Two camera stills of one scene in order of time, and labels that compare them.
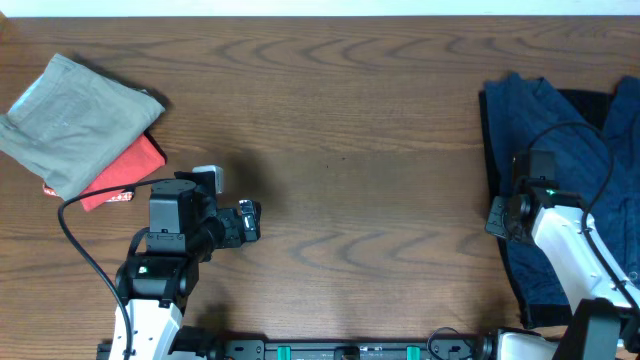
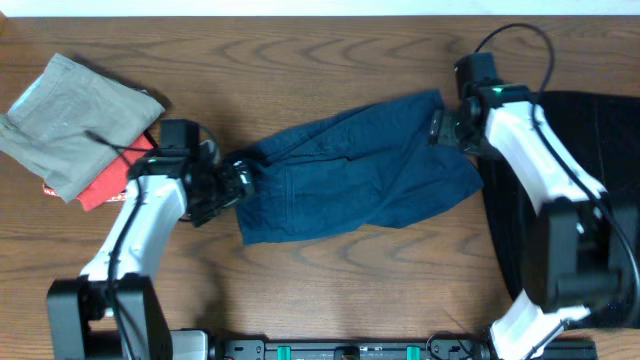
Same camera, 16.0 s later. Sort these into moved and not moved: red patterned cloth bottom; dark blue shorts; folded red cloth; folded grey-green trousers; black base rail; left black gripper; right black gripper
Moved: dark blue shorts; left black gripper; right black gripper
Not moved: folded grey-green trousers; folded red cloth; black base rail; red patterned cloth bottom
